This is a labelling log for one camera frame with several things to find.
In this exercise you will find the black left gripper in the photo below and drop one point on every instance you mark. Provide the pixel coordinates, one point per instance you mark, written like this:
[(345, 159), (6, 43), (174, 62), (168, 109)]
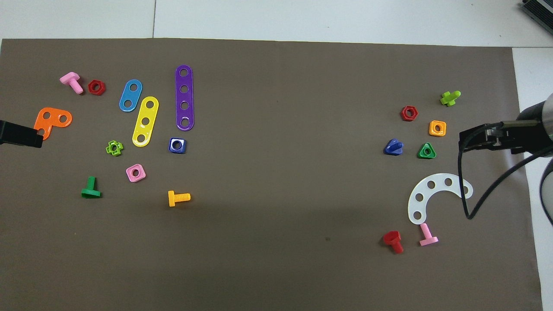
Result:
[(19, 134)]

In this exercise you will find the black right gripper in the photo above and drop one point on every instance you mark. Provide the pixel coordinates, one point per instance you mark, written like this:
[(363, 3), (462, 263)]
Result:
[(520, 134)]

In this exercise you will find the blue triangle-head plastic screw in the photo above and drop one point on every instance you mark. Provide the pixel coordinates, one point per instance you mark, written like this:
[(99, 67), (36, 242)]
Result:
[(391, 149)]

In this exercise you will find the blue square plastic nut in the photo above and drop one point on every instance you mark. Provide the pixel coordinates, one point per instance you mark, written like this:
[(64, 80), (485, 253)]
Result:
[(183, 149)]

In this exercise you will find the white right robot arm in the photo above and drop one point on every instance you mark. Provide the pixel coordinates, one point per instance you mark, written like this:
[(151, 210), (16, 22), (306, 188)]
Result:
[(542, 110)]

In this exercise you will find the pink plastic screw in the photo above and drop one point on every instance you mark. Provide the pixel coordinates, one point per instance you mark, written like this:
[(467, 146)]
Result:
[(425, 231), (74, 83)]

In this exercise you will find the lime cross-head plastic screw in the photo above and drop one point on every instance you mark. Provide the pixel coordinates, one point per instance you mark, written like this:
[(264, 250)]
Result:
[(449, 99)]

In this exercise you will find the red hexagonal plastic nut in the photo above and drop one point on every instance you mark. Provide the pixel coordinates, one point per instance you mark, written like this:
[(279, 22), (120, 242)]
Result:
[(403, 114), (91, 88)]

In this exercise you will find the orange square plastic nut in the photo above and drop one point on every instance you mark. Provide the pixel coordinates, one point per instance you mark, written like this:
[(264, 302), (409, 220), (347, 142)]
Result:
[(432, 132)]

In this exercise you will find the green plastic screw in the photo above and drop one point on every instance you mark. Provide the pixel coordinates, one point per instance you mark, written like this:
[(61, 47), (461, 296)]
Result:
[(90, 192)]

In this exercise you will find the green cross-shaped plastic nut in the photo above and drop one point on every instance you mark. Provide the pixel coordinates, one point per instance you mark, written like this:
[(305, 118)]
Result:
[(119, 148)]

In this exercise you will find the green triangular plastic nut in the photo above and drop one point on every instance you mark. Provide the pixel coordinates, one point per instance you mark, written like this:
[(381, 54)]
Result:
[(421, 155)]

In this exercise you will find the pink square plastic nut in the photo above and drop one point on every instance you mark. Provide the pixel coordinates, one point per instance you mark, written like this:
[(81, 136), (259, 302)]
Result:
[(141, 177)]

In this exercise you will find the yellow plastic screw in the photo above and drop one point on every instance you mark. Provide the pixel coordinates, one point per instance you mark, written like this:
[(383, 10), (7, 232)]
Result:
[(172, 198)]

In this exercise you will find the red hex-head plastic screw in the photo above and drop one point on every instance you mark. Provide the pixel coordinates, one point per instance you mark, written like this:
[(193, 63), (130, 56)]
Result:
[(397, 246)]

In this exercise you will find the orange angled three-hole plate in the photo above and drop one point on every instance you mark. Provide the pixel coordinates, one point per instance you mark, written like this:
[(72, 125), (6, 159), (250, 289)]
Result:
[(48, 121)]

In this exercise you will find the white curved five-hole plate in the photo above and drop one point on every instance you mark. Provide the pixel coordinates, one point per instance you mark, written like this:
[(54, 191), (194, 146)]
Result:
[(440, 181)]

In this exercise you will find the blue two-hole plate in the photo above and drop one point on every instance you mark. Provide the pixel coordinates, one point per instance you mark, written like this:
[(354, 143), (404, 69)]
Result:
[(130, 95)]

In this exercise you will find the grey ribbed metal device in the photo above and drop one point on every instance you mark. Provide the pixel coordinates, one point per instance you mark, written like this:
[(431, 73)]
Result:
[(540, 8)]

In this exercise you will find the yellow three-hole plate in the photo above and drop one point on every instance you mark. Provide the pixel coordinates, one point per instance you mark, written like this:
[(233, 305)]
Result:
[(148, 113)]

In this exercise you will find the purple four-hole plate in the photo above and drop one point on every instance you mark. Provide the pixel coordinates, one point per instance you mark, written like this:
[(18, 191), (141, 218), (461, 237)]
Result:
[(184, 97)]

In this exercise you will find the brown table mat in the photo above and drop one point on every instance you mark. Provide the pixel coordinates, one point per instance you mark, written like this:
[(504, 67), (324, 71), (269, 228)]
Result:
[(276, 172)]

